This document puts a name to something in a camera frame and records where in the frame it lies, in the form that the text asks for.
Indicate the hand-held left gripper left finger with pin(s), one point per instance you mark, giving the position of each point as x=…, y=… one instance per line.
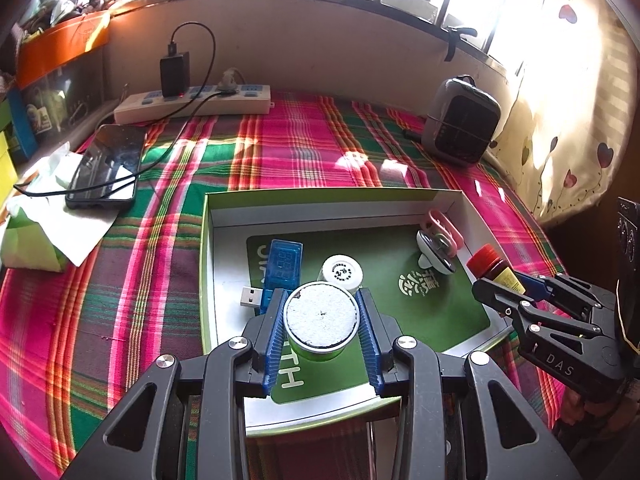
x=270, y=345

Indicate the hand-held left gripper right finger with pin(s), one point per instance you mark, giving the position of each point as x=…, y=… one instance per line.
x=372, y=345

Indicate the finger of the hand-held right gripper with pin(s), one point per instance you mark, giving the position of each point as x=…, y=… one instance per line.
x=500, y=297
x=532, y=285

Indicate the brown bottle red cap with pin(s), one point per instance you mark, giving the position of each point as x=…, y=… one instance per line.
x=487, y=260

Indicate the green suction cup white top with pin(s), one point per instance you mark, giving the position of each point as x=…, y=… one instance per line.
x=320, y=320

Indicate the small white round cap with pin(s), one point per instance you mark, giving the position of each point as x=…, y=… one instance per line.
x=342, y=272

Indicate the black white oval gadget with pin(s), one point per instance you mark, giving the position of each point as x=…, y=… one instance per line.
x=435, y=250

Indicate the blue transparent usb tester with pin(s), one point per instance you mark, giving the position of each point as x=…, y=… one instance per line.
x=285, y=265

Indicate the green cardboard box tray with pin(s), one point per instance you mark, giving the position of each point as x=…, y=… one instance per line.
x=390, y=255

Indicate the pink carabiner clip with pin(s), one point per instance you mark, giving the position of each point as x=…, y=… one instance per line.
x=434, y=218

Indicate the plaid blanket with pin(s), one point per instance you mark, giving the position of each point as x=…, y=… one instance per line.
x=125, y=285

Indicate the cream heart print curtain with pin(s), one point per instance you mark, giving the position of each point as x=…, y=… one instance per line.
x=565, y=110

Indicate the grey black small heater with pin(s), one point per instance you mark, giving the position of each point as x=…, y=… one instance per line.
x=462, y=120

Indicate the white tissue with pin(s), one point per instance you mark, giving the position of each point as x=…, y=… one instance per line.
x=75, y=230

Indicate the black smartphone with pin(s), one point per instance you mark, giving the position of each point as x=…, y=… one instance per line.
x=107, y=165

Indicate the white power strip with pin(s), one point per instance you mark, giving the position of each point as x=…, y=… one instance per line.
x=250, y=102

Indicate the white plug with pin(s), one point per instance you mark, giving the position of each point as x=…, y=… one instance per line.
x=230, y=80

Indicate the black power adapter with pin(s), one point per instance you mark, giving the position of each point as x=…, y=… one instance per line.
x=175, y=72

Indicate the clear plastic storage box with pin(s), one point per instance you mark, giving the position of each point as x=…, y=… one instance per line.
x=60, y=95

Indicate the orange box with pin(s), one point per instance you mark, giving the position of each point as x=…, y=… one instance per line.
x=55, y=42

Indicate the pile of clutter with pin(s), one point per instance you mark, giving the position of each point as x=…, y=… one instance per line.
x=60, y=7

